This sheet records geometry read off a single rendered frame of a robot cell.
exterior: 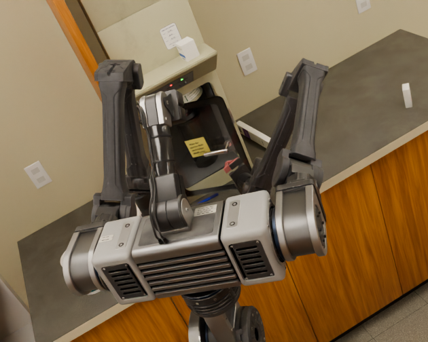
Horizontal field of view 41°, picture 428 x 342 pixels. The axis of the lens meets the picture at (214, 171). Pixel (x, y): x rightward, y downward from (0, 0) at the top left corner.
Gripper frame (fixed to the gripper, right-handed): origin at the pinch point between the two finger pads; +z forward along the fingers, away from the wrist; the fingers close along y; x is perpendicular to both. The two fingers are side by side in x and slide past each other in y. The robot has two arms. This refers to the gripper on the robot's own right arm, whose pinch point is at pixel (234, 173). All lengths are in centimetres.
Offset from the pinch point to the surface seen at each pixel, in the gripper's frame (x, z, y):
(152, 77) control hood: 3.5, 8.6, 42.9
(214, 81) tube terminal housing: -15.5, 16.0, 26.3
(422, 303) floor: -40, 6, -118
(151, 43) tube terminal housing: -4, 13, 51
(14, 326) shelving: 115, 76, -31
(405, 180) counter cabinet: -56, -3, -49
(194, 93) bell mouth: -7.7, 19.9, 25.8
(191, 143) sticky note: 5.1, 10.1, 14.7
